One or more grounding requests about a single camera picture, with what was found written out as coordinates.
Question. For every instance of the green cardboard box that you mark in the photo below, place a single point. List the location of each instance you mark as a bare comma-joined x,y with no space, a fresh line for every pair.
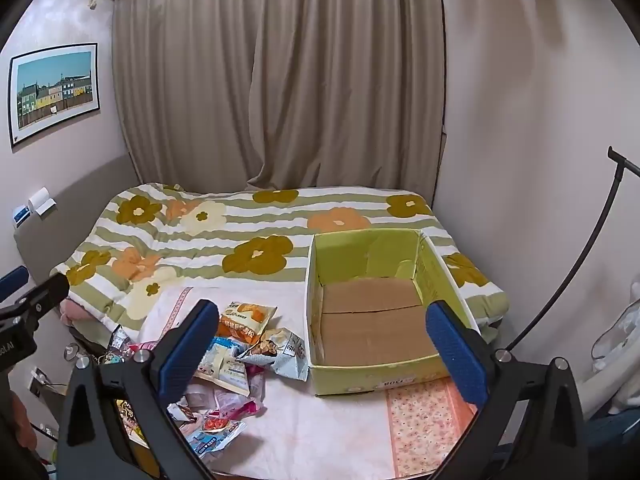
370,320

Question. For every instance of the white pink bordered sheet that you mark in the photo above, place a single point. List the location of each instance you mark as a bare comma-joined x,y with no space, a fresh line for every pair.
320,425

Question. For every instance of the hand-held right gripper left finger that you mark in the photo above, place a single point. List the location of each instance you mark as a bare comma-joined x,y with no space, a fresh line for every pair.
187,350

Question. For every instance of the beige curtain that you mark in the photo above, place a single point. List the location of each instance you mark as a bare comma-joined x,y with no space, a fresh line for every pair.
275,85

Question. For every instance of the silvery snack packet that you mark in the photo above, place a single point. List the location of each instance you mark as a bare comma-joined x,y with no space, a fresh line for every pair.
120,345

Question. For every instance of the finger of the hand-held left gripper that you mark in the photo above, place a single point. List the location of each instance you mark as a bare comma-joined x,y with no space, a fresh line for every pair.
14,280
45,292

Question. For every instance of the floral striped blanket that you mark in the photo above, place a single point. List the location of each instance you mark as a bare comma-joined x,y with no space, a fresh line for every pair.
225,230

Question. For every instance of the yellow snack packet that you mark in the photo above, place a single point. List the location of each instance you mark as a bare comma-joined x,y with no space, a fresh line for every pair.
127,420

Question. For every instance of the framed wall picture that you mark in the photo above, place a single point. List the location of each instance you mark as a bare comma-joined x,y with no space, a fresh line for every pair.
55,90

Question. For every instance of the blue white red packet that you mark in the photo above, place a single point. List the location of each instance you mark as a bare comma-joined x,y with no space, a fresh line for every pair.
215,437

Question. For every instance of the white plastic object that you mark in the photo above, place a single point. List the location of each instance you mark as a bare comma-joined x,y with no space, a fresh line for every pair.
615,340

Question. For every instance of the orange snack packet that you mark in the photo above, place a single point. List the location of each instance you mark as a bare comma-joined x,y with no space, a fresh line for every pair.
245,325

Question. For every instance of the white paper roll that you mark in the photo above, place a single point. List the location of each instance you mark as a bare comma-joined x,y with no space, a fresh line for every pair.
39,200

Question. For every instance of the white blue snack packet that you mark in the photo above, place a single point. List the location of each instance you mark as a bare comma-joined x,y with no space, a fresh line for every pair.
225,367

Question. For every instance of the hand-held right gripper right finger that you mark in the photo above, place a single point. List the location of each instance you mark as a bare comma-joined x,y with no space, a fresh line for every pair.
455,355

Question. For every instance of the blue white wall box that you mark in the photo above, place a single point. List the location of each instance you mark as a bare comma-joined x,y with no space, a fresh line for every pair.
21,216

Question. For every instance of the black curved stand pole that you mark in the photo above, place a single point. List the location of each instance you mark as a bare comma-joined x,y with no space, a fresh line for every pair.
622,161

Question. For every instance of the silver chips bag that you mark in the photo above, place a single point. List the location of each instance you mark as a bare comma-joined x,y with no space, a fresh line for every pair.
280,355

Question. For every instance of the pink white candy bag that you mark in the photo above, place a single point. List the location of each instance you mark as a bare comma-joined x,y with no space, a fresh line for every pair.
235,402

